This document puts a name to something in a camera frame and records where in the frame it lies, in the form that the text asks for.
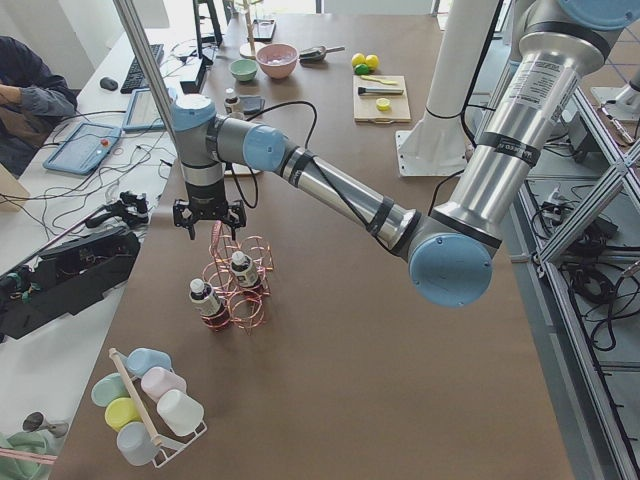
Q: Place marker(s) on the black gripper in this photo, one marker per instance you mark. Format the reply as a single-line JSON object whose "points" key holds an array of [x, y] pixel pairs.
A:
{"points": [[205, 194]]}

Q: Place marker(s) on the copper wire bottle basket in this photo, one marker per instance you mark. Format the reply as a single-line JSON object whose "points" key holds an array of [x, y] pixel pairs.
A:
{"points": [[244, 295]]}

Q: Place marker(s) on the tea bottle grasped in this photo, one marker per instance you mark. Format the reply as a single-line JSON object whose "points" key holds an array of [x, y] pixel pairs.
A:
{"points": [[232, 102]]}

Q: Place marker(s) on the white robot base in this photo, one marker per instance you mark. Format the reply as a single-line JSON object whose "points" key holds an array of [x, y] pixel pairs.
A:
{"points": [[436, 145]]}

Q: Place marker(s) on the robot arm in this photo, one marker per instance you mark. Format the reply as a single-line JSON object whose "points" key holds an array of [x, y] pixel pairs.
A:
{"points": [[449, 250]]}

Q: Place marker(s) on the tea bottle at basket end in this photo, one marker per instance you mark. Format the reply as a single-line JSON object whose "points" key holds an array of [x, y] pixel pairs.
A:
{"points": [[212, 308]]}

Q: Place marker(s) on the cream rabbit tray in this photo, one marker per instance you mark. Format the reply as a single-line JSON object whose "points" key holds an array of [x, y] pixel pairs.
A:
{"points": [[237, 169]]}

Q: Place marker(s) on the grey folded cloth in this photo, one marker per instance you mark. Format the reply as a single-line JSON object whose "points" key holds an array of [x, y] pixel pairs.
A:
{"points": [[251, 104]]}

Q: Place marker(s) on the teach pendant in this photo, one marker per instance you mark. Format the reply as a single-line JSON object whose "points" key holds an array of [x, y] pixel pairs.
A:
{"points": [[84, 149], [142, 113]]}

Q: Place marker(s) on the black box with label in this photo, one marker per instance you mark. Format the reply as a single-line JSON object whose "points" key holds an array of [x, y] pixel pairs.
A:
{"points": [[192, 75]]}

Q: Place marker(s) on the mint green bowl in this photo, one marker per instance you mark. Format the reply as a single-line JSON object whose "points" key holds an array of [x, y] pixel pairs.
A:
{"points": [[243, 70]]}

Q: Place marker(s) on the light blue cup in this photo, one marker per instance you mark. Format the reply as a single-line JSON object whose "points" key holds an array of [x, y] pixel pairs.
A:
{"points": [[141, 360]]}

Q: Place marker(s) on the pink bowl of ice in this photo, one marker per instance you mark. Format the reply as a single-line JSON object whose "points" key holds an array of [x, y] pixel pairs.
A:
{"points": [[277, 60]]}

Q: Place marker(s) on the black computer mouse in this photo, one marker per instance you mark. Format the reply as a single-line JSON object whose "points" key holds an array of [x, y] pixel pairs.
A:
{"points": [[108, 84]]}

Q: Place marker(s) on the pink cup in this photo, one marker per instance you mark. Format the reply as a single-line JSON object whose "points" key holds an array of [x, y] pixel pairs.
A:
{"points": [[157, 381]]}

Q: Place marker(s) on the bamboo cutting board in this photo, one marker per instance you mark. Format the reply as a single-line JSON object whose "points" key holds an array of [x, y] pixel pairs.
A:
{"points": [[364, 107]]}

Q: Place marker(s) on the steel ice scoop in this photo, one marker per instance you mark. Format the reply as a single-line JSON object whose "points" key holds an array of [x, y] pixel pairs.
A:
{"points": [[318, 53]]}

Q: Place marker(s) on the steel cylinder grinder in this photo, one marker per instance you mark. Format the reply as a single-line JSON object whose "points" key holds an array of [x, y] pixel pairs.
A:
{"points": [[362, 91]]}

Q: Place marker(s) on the black machine part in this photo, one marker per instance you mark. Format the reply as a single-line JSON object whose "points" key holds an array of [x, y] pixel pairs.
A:
{"points": [[67, 279]]}

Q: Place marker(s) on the mint green cup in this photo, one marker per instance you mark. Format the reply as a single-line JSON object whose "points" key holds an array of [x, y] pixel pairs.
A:
{"points": [[108, 389]]}

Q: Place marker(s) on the cream white cup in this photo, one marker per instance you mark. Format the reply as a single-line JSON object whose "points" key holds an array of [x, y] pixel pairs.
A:
{"points": [[180, 412]]}

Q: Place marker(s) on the half lemon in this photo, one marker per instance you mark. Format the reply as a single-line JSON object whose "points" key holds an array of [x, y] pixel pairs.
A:
{"points": [[383, 104]]}

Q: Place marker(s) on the person in black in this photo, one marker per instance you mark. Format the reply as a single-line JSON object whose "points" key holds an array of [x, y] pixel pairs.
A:
{"points": [[34, 100]]}

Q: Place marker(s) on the whole lemon upper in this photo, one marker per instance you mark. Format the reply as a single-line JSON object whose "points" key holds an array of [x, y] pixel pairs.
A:
{"points": [[358, 59]]}

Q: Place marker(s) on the yellow cup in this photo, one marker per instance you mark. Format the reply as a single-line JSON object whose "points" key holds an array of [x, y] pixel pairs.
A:
{"points": [[120, 412]]}

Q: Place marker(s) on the yellow plastic knife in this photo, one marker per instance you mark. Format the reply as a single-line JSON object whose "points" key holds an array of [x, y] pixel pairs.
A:
{"points": [[378, 80]]}

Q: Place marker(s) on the grey blue cup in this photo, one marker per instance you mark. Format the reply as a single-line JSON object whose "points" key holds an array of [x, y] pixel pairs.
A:
{"points": [[135, 444]]}

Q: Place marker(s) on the steel jigger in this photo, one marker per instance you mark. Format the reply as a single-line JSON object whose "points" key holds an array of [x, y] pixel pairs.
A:
{"points": [[37, 422]]}

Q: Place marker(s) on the small green bowl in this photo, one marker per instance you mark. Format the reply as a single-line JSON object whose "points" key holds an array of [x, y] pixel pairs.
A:
{"points": [[28, 442]]}

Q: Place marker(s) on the tea bottle near handle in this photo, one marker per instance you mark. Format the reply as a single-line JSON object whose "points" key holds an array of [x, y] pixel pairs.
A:
{"points": [[246, 272]]}

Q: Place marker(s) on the aluminium frame post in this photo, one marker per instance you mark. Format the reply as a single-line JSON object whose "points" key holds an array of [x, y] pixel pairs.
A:
{"points": [[138, 39]]}

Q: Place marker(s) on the white wire cup rack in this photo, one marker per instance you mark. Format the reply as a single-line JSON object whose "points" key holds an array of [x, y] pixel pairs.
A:
{"points": [[170, 444]]}

